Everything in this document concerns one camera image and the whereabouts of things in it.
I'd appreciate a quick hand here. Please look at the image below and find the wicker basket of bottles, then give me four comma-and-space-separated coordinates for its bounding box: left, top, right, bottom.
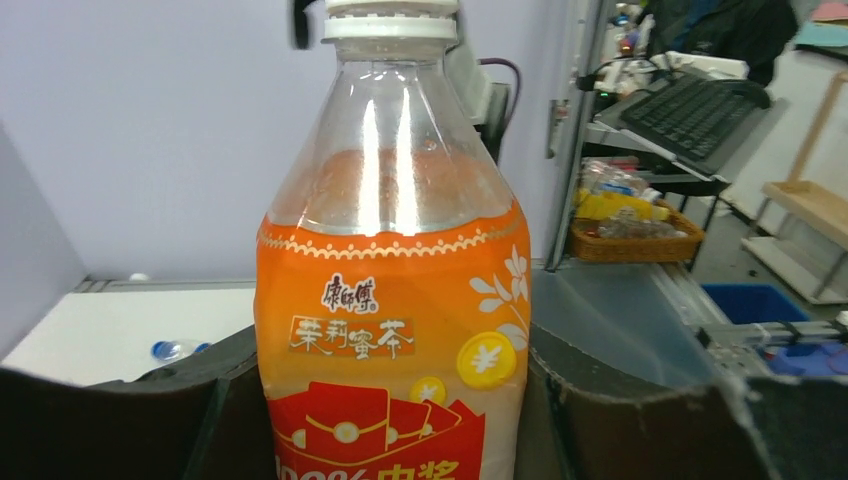
569, 157, 705, 263

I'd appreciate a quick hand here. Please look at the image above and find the wide orange drink bottle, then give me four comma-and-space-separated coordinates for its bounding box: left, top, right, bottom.
254, 1, 532, 479

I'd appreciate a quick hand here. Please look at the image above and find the black computer keyboard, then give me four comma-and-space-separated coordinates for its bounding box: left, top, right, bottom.
619, 74, 772, 164

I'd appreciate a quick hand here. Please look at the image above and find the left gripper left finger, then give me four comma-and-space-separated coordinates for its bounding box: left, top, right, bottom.
1, 327, 275, 479

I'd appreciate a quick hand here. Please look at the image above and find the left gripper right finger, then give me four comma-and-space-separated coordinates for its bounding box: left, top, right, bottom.
516, 327, 847, 479

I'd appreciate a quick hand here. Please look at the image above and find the blue cap pepsi bottle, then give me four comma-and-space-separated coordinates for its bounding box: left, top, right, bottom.
150, 340, 210, 364

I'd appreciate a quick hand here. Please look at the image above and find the aluminium frame rail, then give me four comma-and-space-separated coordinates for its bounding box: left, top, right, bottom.
648, 263, 847, 377

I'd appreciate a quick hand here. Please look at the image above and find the blue plastic bin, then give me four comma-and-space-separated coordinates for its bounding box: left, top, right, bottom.
702, 283, 810, 325

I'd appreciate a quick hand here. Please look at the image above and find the wooden shelf rack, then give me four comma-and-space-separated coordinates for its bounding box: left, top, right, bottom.
741, 71, 847, 305

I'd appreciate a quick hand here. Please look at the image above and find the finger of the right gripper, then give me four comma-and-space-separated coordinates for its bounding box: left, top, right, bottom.
288, 0, 327, 51

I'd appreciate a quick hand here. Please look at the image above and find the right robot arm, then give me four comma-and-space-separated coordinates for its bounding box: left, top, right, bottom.
445, 13, 522, 161

